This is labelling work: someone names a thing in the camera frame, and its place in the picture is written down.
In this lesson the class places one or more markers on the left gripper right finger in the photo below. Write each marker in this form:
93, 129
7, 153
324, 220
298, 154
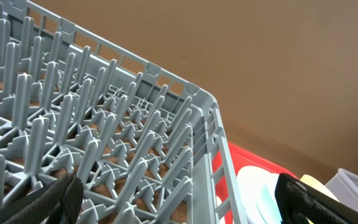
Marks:
299, 203

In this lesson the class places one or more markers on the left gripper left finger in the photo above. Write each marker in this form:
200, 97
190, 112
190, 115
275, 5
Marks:
57, 202

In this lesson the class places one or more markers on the yellow plastic cup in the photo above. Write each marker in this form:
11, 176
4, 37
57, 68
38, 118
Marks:
316, 184

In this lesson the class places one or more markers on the clear plastic waste bin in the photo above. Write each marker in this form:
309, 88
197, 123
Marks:
344, 186

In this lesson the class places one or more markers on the grey plastic dishwasher rack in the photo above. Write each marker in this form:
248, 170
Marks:
148, 146

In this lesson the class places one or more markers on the light blue plate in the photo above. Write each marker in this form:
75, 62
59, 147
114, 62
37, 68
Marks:
257, 189

